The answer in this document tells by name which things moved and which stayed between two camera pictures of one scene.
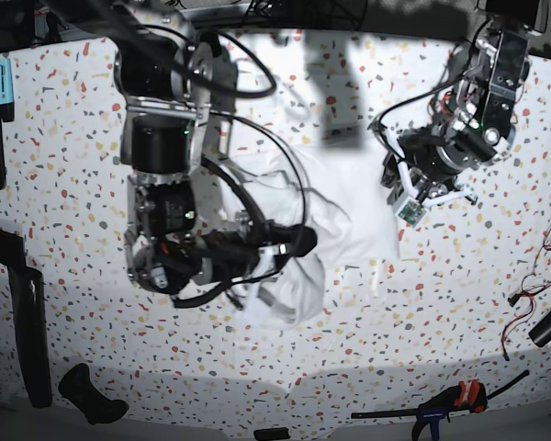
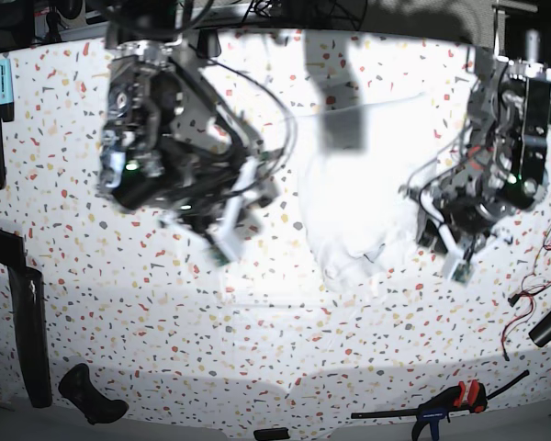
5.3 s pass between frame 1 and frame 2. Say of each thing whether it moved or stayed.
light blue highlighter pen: stayed
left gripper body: moved
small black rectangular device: stayed
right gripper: moved
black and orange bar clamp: stayed
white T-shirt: moved
